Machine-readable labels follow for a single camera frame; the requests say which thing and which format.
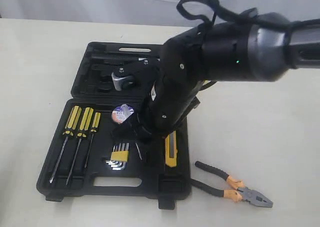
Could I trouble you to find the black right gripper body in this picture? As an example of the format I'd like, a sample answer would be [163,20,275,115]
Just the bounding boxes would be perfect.
[141,28,210,137]

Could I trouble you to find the clear voltage tester screwdriver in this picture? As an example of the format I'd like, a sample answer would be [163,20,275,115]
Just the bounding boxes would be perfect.
[135,142,143,161]

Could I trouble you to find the black electrical tape roll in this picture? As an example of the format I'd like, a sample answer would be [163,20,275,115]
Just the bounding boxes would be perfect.
[111,103,135,124]

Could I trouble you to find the yellow utility knife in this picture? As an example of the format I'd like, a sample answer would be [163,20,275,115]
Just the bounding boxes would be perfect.
[164,131,178,168]

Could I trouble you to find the orange black handled pliers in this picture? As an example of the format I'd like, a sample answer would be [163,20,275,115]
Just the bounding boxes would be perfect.
[190,161,274,208]

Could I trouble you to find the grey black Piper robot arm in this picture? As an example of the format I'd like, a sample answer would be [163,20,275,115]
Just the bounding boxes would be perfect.
[111,12,320,141]

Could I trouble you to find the black plastic tool case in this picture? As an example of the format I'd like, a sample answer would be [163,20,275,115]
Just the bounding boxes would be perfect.
[36,42,191,210]

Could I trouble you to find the hex key set yellow holder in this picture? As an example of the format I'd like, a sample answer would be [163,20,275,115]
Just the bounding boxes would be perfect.
[104,142,130,171]

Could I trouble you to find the small yellow black screwdriver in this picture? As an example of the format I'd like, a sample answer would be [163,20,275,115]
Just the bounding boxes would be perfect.
[84,112,101,169]

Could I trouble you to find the middle yellow black screwdriver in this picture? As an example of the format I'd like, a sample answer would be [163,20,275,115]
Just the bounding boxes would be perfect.
[65,107,94,186]

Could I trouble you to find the large yellow black screwdriver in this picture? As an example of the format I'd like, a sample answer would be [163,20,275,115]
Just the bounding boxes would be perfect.
[49,105,82,184]

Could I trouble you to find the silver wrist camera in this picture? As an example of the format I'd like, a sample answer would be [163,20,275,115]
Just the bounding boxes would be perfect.
[111,60,161,91]

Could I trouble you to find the claw hammer black handle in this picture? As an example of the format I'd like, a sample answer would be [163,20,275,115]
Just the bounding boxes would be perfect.
[91,50,161,68]

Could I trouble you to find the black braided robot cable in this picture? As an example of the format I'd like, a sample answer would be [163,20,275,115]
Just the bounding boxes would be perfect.
[176,0,320,35]

